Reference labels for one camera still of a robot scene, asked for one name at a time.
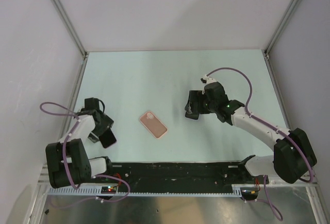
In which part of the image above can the black phone purple edge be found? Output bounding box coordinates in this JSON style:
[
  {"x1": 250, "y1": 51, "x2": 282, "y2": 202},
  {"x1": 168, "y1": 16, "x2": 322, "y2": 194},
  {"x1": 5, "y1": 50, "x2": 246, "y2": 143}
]
[{"x1": 98, "y1": 128, "x2": 117, "y2": 148}]

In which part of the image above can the pink phone case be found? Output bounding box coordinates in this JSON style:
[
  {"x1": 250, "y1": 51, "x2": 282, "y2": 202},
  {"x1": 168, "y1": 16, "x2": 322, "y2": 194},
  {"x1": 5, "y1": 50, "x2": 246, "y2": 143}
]
[{"x1": 139, "y1": 111, "x2": 168, "y2": 139}]

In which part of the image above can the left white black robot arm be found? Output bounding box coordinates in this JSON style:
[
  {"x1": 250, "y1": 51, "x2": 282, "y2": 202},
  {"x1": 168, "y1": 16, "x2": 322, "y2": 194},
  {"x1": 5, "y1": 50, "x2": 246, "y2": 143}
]
[{"x1": 45, "y1": 97, "x2": 117, "y2": 189}]

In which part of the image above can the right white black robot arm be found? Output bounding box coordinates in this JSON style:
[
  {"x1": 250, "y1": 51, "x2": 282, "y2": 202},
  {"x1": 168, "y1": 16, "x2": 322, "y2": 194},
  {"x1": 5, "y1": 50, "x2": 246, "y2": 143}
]
[{"x1": 185, "y1": 82, "x2": 317, "y2": 183}]

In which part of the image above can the left small circuit board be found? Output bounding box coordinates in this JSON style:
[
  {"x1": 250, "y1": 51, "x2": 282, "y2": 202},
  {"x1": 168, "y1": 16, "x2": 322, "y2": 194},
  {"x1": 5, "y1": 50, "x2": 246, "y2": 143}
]
[{"x1": 101, "y1": 186, "x2": 118, "y2": 194}]

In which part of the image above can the small circuit board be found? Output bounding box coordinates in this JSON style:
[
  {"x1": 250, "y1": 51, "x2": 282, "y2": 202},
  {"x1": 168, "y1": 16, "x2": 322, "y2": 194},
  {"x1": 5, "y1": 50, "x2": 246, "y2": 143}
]
[
  {"x1": 241, "y1": 187, "x2": 259, "y2": 201},
  {"x1": 101, "y1": 186, "x2": 118, "y2": 194}
]

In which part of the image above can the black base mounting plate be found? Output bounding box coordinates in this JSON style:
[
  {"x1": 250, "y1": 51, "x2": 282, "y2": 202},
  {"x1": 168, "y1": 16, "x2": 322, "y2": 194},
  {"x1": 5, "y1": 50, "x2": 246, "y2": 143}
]
[{"x1": 108, "y1": 162, "x2": 263, "y2": 192}]

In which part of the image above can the right small circuit board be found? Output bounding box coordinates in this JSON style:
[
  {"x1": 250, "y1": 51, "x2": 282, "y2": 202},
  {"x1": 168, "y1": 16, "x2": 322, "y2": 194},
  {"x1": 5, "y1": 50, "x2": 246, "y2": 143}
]
[{"x1": 241, "y1": 187, "x2": 259, "y2": 201}]

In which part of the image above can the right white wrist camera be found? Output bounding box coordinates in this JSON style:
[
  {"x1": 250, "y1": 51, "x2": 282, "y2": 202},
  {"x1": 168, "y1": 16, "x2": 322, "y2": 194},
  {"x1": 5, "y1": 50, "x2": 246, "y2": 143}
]
[{"x1": 201, "y1": 75, "x2": 218, "y2": 85}]

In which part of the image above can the white slotted cable duct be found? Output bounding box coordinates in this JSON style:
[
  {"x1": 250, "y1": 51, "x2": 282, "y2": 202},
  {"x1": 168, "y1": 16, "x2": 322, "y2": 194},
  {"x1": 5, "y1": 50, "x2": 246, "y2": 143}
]
[{"x1": 47, "y1": 185, "x2": 241, "y2": 197}]

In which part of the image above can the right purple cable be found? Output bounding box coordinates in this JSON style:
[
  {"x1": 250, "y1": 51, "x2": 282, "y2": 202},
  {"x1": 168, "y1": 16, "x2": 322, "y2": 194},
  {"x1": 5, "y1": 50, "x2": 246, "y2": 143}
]
[{"x1": 205, "y1": 67, "x2": 316, "y2": 221}]

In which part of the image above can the right aluminium frame post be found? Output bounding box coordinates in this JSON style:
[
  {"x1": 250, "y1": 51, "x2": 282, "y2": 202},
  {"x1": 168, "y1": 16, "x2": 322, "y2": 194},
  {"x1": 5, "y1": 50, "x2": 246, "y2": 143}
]
[{"x1": 263, "y1": 0, "x2": 302, "y2": 59}]

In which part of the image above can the aluminium frame post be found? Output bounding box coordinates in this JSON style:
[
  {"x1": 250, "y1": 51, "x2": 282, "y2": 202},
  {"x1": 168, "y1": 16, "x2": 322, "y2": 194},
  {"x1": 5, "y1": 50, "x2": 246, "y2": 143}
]
[
  {"x1": 263, "y1": 0, "x2": 302, "y2": 59},
  {"x1": 51, "y1": 0, "x2": 88, "y2": 60}
]

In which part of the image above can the left aluminium frame post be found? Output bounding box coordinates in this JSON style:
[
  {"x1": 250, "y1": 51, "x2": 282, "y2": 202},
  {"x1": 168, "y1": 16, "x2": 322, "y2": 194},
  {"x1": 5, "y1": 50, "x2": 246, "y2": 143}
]
[{"x1": 51, "y1": 0, "x2": 88, "y2": 60}]

